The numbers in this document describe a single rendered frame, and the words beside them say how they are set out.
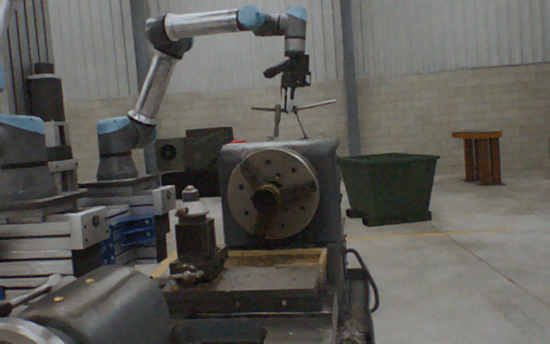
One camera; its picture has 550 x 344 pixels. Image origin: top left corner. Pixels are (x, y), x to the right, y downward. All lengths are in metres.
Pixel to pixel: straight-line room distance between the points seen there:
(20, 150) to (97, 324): 1.00
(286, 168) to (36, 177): 0.76
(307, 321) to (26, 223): 0.81
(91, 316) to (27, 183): 0.97
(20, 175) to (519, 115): 11.92
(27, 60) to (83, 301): 1.35
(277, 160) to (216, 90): 10.19
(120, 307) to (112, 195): 1.37
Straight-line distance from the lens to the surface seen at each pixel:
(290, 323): 1.04
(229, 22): 1.67
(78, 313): 0.52
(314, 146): 1.80
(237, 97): 11.73
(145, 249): 1.86
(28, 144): 1.47
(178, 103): 11.97
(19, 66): 1.77
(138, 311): 0.57
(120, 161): 1.88
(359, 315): 2.07
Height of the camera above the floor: 1.29
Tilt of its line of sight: 3 degrees down
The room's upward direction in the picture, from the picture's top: 4 degrees counter-clockwise
